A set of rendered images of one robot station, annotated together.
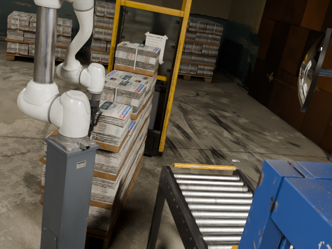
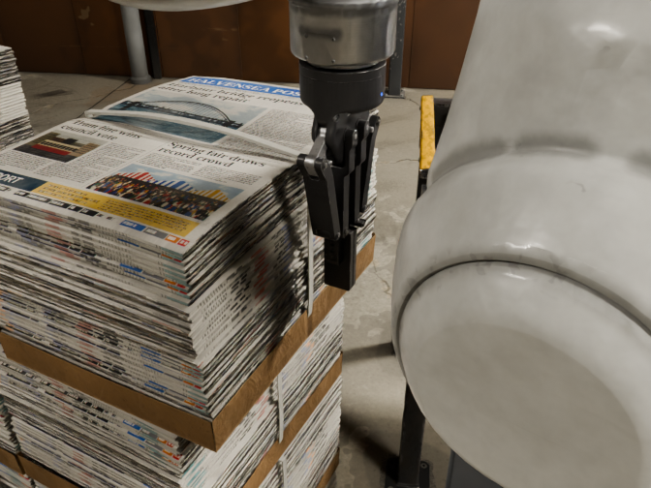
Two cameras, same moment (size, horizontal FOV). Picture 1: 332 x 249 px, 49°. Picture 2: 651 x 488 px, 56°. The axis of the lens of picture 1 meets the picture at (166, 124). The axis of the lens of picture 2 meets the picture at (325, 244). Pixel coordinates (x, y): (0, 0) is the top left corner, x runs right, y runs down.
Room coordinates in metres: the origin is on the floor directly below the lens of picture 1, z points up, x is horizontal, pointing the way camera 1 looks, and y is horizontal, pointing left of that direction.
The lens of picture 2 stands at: (1.82, 0.94, 1.31)
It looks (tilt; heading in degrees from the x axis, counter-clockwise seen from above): 32 degrees down; 295
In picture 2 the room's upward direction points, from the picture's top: straight up
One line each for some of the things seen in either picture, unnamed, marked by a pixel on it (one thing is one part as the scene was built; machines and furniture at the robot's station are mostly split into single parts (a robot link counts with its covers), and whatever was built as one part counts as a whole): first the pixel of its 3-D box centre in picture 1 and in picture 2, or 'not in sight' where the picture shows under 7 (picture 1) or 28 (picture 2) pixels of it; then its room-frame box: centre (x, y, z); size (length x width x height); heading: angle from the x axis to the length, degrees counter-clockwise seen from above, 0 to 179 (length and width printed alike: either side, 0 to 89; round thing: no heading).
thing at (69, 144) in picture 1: (75, 138); not in sight; (1.74, 0.46, 1.03); 0.22 x 0.18 x 0.06; 53
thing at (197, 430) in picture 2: not in sight; (149, 340); (2.22, 0.54, 0.86); 0.29 x 0.16 x 0.04; 177
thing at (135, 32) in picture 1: (147, 41); not in sight; (3.87, 0.35, 1.28); 0.57 x 0.01 x 0.65; 87
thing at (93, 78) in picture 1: (94, 76); not in sight; (2.04, 0.46, 1.30); 0.13 x 0.11 x 0.16; 77
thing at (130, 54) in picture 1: (130, 110); not in sight; (3.42, 0.37, 0.65); 0.39 x 0.30 x 1.29; 87
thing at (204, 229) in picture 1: (238, 230); not in sight; (1.57, -0.46, 0.77); 0.47 x 0.05 x 0.05; 107
